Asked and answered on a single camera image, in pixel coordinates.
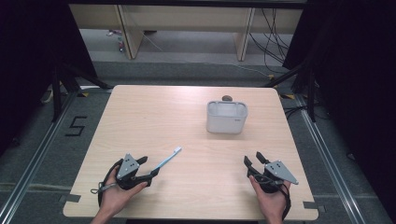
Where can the small red green floor item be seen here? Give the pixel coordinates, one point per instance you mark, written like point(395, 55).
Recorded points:
point(120, 45)

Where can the person's left hand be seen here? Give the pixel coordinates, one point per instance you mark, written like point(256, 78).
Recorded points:
point(113, 196)

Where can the black metal stand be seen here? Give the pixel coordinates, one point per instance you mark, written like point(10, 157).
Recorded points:
point(311, 93)
point(56, 93)

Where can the small brown round object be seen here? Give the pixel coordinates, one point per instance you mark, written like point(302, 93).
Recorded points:
point(227, 98)

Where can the white plastic container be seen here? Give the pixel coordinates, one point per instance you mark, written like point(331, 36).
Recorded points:
point(226, 119)

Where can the person's right hand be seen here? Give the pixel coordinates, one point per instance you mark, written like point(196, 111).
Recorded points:
point(272, 203)

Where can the small pink floor item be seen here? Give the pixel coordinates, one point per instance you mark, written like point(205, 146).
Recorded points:
point(113, 32)

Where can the yellow black tape piece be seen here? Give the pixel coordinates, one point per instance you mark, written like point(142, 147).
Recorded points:
point(83, 94)
point(271, 76)
point(288, 96)

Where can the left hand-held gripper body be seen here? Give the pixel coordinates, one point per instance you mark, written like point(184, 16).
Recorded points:
point(127, 168)

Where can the beige wooden desk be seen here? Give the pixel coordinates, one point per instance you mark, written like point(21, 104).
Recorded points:
point(186, 17)

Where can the blue and white toothbrush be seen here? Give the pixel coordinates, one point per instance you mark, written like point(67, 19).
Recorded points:
point(168, 160)

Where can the metal floor rail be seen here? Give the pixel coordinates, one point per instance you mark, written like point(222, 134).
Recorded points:
point(34, 165)
point(330, 161)

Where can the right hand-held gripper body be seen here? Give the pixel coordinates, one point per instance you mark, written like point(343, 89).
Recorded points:
point(278, 171)

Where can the black curtain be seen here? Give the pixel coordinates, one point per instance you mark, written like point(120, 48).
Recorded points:
point(28, 62)
point(351, 77)

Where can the grey tape strip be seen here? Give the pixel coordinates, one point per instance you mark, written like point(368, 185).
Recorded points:
point(313, 205)
point(71, 198)

